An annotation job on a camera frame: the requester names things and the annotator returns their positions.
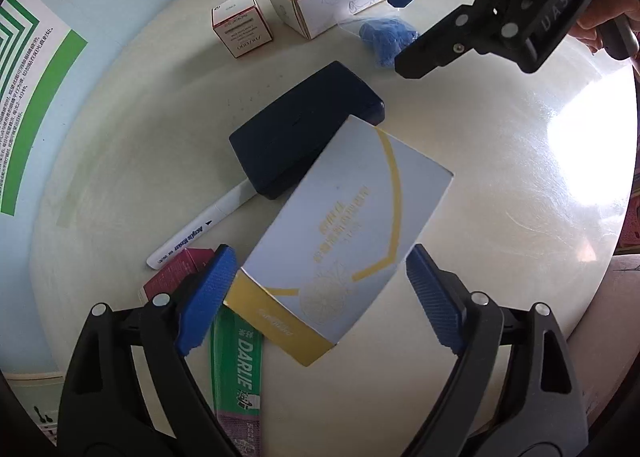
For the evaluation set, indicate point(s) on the small white red-trimmed box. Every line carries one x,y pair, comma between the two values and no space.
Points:
240,26

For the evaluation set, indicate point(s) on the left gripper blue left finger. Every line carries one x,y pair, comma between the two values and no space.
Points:
203,298

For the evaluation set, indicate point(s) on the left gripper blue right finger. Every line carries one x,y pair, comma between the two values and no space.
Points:
441,295

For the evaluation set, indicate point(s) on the small maroon box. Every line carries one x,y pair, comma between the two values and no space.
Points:
188,262

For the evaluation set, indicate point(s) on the person's right hand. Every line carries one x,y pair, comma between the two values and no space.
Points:
598,13

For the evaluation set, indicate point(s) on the dark navy case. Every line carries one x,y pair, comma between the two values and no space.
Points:
279,144

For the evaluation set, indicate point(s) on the green spiral calibration poster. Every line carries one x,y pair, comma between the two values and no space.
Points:
37,51

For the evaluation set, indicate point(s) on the white gold box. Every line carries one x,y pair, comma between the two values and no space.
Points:
338,240

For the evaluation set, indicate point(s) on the green purple toothbrush package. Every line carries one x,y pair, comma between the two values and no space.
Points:
236,361

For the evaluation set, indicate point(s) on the blue pellets plastic bag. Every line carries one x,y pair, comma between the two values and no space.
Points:
384,36

